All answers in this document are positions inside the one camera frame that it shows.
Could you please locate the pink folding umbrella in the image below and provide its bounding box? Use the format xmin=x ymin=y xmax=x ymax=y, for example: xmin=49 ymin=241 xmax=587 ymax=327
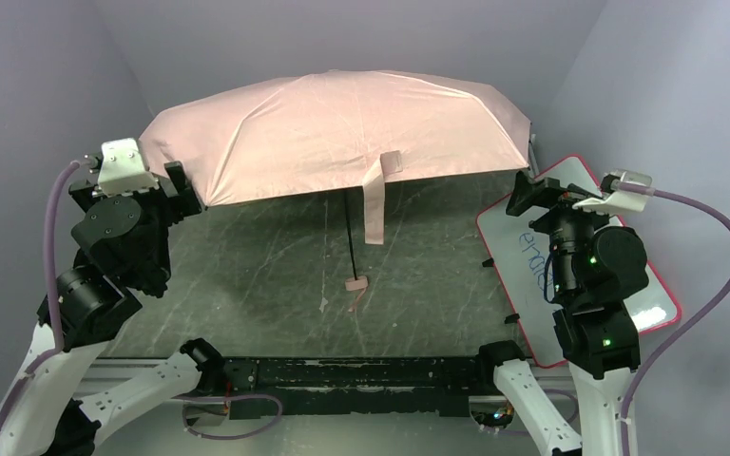
xmin=139 ymin=70 xmax=531 ymax=245

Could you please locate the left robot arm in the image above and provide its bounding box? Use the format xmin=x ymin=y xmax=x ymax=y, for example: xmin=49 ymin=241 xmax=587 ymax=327
xmin=0 ymin=161 xmax=227 ymax=455

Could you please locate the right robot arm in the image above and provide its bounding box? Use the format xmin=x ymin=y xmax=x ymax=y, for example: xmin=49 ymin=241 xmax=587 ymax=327
xmin=476 ymin=171 xmax=649 ymax=455

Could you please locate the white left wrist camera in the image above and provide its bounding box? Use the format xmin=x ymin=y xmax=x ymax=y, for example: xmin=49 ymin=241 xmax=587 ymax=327
xmin=97 ymin=138 xmax=159 ymax=197

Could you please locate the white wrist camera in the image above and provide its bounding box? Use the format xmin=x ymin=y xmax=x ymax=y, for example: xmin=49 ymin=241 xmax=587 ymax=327
xmin=97 ymin=138 xmax=159 ymax=197
xmin=572 ymin=169 xmax=654 ymax=216

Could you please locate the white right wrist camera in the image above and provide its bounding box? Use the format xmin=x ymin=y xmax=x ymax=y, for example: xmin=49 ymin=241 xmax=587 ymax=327
xmin=572 ymin=169 xmax=654 ymax=216

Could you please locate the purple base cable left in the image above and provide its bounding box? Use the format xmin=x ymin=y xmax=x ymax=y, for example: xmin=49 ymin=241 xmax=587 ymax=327
xmin=181 ymin=393 xmax=283 ymax=441

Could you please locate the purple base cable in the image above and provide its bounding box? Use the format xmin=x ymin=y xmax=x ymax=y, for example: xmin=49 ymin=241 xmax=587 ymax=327
xmin=181 ymin=393 xmax=283 ymax=441
xmin=478 ymin=387 xmax=581 ymax=437

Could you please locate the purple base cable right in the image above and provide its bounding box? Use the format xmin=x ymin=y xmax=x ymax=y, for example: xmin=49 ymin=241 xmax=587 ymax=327
xmin=478 ymin=387 xmax=581 ymax=437

